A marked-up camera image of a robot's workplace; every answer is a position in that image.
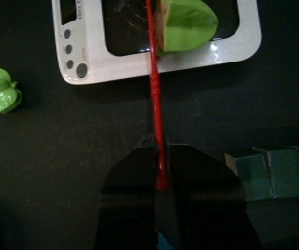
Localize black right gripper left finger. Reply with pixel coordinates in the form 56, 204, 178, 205
92, 134, 161, 250

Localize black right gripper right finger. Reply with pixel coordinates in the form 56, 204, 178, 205
165, 142, 262, 250

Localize red cable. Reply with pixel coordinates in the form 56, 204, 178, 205
144, 0, 170, 191

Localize green toy starfruit half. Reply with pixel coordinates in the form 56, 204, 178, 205
157, 0, 220, 54

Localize dark green striped box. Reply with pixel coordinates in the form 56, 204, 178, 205
222, 144, 299, 203

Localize white kitchen scale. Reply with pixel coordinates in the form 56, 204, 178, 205
49, 0, 264, 86

